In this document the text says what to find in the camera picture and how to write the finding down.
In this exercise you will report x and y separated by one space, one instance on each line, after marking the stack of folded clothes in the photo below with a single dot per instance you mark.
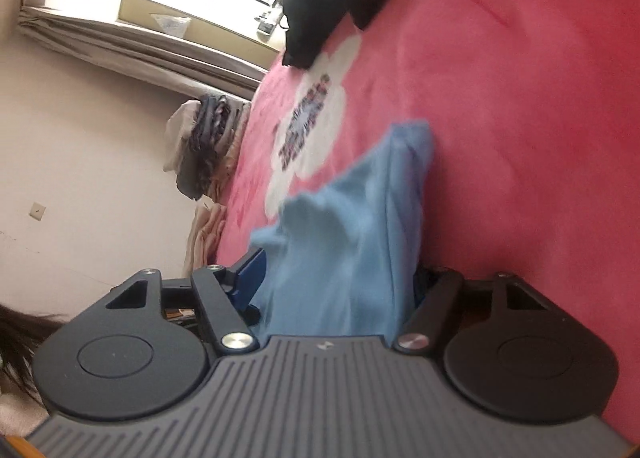
203 140

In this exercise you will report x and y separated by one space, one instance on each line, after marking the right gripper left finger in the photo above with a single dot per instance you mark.
149 343

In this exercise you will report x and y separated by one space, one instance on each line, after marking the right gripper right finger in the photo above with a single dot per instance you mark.
508 349

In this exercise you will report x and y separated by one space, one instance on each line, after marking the beige curtain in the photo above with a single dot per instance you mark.
178 65

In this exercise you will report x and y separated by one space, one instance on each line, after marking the light blue t-shirt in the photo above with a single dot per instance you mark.
340 260

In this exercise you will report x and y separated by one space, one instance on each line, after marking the pink floral bed blanket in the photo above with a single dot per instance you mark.
534 109

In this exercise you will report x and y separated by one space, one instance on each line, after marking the folded beige garment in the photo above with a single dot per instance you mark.
206 230

